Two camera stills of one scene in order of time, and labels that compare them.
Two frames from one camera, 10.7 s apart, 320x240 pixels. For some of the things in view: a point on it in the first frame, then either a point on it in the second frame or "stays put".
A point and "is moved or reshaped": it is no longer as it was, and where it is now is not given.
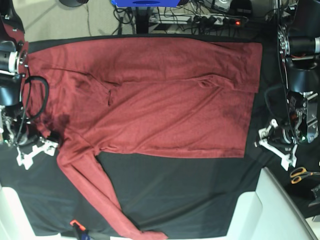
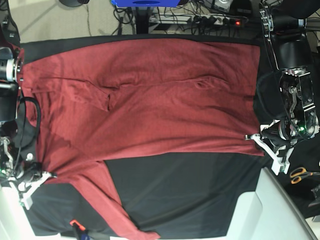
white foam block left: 14,224 stays put
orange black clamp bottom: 81,229 stays put
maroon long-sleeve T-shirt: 185,98 is moved or reshaped
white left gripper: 26,159 -> 29,187
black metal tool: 316,191 stays put
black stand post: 142,20 stays put
